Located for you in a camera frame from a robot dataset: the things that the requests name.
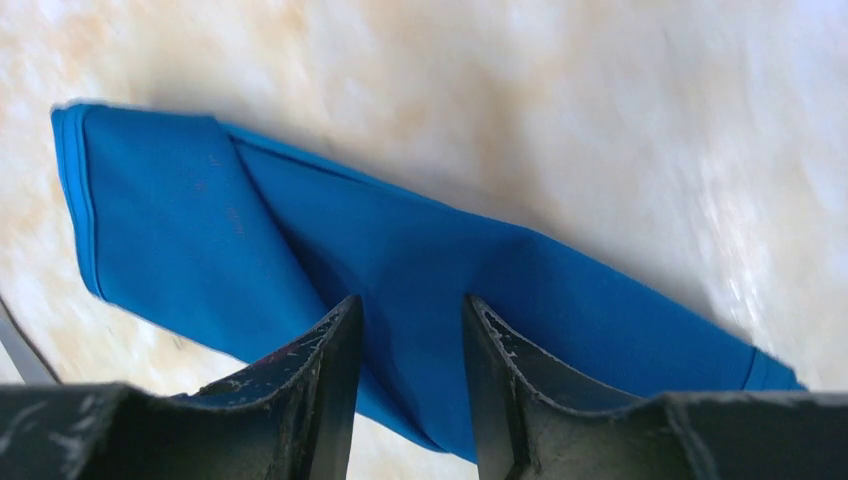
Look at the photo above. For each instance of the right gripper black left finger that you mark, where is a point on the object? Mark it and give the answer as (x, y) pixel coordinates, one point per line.
(287, 416)

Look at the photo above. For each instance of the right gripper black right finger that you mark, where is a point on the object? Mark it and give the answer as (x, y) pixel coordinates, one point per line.
(535, 417)

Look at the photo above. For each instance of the blue cloth napkin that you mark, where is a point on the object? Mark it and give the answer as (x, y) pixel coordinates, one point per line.
(241, 243)

